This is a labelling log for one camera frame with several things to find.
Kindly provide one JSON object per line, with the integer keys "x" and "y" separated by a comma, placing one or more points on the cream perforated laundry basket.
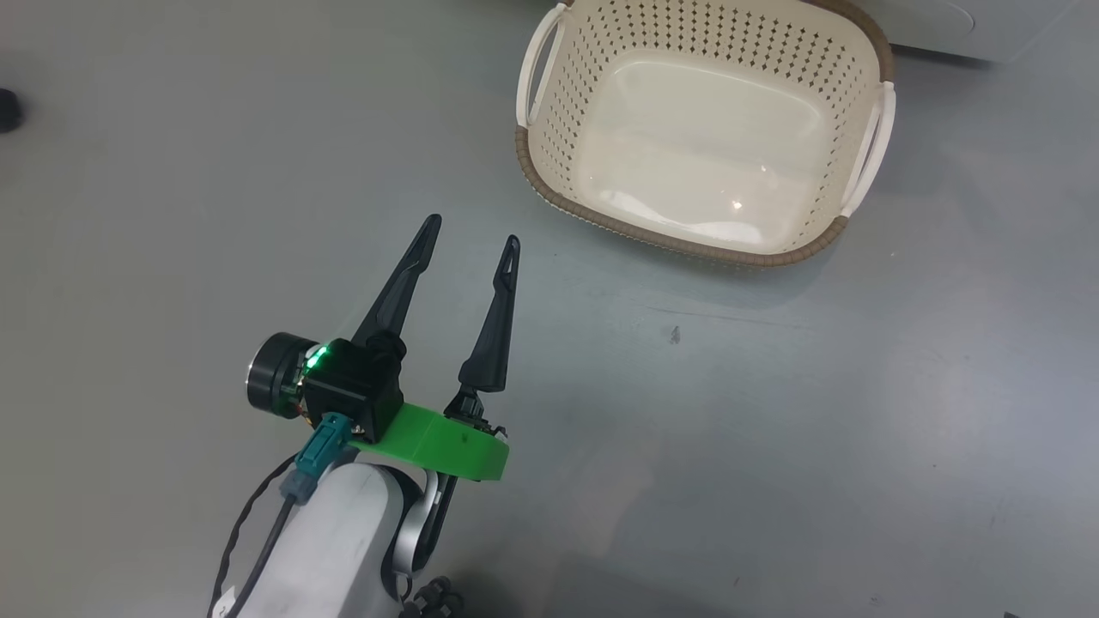
{"x": 704, "y": 146}

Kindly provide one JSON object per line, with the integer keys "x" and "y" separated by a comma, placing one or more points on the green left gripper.
{"x": 438, "y": 442}

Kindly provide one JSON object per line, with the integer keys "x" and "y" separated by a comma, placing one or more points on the teal left camera connector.
{"x": 318, "y": 455}

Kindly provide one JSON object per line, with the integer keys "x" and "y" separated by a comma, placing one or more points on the black round floor object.
{"x": 9, "y": 112}

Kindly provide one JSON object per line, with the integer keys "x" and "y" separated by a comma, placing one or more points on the white front-load washing machine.
{"x": 987, "y": 26}

